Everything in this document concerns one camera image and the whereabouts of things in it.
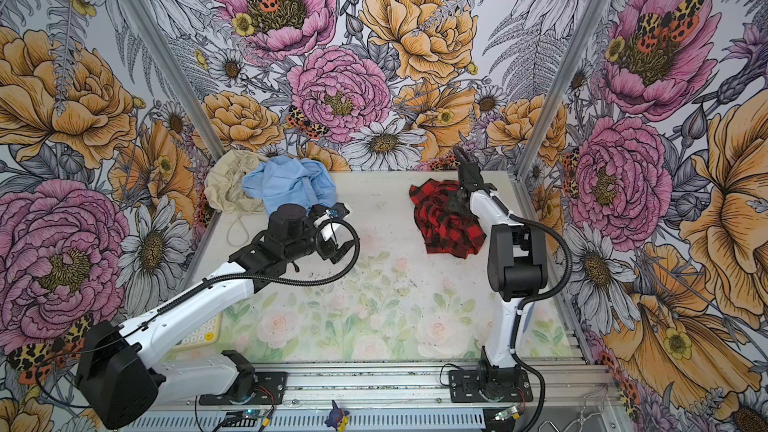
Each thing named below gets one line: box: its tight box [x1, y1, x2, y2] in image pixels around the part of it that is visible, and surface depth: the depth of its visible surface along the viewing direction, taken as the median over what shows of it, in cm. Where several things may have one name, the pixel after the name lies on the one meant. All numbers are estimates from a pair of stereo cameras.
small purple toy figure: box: [324, 400, 350, 432], surface depth 68 cm
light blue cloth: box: [242, 155, 337, 215], surface depth 108 cm
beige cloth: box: [204, 149, 267, 213], surface depth 113 cm
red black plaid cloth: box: [409, 179, 487, 259], surface depth 102 cm
